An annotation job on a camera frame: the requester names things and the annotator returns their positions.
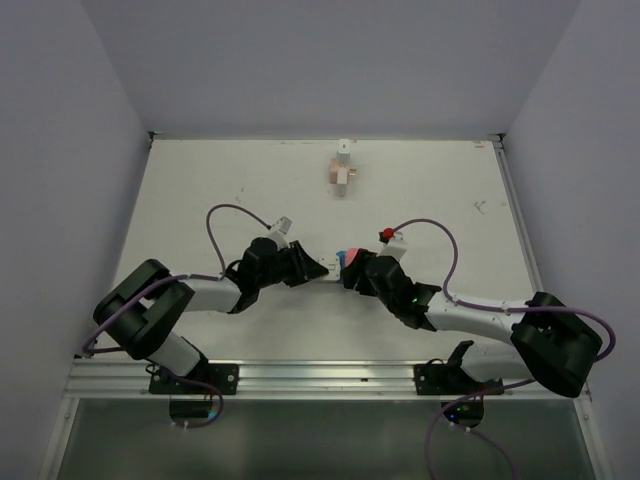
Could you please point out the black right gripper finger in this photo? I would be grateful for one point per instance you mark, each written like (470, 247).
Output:
(362, 257)
(350, 276)

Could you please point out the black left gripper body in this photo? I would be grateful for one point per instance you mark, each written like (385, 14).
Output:
(286, 267)

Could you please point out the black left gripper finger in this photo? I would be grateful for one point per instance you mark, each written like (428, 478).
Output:
(299, 256)
(311, 271)

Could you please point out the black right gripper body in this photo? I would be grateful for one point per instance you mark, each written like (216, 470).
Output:
(365, 287)

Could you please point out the pink extension socket plug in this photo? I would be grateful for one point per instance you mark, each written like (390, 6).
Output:
(350, 255)

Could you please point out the white plug adapter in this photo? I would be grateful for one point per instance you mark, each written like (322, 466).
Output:
(333, 265)

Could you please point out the blue cube socket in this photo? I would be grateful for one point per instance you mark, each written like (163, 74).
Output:
(341, 255)

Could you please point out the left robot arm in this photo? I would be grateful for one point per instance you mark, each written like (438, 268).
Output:
(141, 312)

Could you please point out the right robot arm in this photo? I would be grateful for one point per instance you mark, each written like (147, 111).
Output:
(539, 339)

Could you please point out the white charger plug front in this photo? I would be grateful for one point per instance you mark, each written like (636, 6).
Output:
(342, 180)

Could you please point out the peach cube socket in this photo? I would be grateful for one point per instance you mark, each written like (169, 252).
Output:
(335, 165)

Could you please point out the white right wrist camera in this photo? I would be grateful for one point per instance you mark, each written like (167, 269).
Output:
(393, 244)

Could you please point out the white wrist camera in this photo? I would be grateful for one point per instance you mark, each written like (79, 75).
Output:
(393, 244)
(280, 229)

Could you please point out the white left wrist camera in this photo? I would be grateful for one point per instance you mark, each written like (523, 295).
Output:
(280, 229)

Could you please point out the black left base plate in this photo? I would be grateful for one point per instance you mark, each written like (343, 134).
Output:
(220, 377)

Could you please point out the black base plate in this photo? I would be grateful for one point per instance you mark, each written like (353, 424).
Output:
(220, 377)
(447, 378)

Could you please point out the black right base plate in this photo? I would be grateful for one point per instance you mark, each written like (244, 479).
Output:
(447, 378)

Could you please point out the aluminium mounting rail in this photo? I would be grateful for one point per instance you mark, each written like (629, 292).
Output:
(115, 378)

